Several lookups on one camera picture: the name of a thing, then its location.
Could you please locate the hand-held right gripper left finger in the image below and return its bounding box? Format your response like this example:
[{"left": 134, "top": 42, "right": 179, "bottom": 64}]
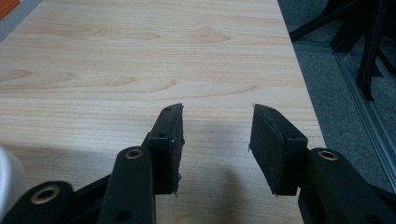
[{"left": 141, "top": 103, "right": 186, "bottom": 196}]

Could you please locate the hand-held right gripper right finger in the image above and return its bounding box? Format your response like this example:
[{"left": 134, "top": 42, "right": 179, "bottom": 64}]
[{"left": 247, "top": 103, "right": 309, "bottom": 197}]

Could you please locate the black metal stand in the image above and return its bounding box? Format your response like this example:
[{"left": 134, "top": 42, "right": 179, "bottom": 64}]
[{"left": 289, "top": 0, "right": 396, "bottom": 103}]

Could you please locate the white rounded object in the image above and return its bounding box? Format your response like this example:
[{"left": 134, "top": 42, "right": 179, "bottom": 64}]
[{"left": 0, "top": 146, "right": 28, "bottom": 218}]

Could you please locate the grey aluminium floor rail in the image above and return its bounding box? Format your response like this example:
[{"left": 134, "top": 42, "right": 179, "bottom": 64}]
[{"left": 292, "top": 40, "right": 396, "bottom": 194}]

